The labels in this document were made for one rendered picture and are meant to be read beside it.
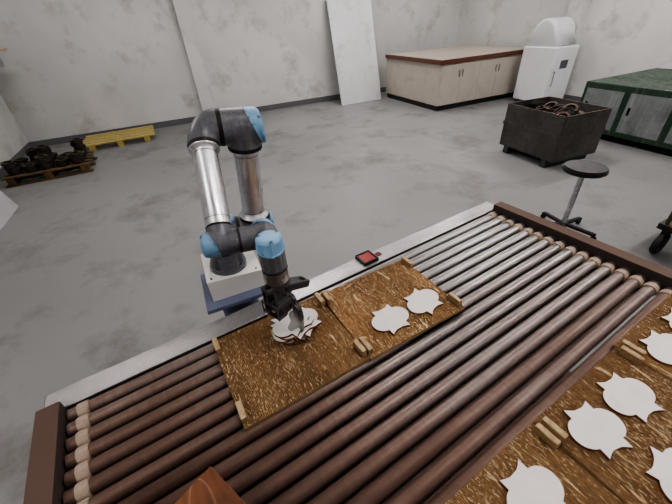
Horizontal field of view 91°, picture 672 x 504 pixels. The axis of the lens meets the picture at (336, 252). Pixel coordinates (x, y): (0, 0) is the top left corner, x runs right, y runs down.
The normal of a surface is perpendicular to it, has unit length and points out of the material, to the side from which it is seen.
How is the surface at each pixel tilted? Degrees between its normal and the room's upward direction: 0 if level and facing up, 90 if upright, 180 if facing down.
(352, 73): 75
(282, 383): 0
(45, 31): 90
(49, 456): 0
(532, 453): 0
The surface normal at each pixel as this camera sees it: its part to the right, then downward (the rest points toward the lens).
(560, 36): 0.38, 0.22
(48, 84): 0.42, 0.51
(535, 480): -0.06, -0.81
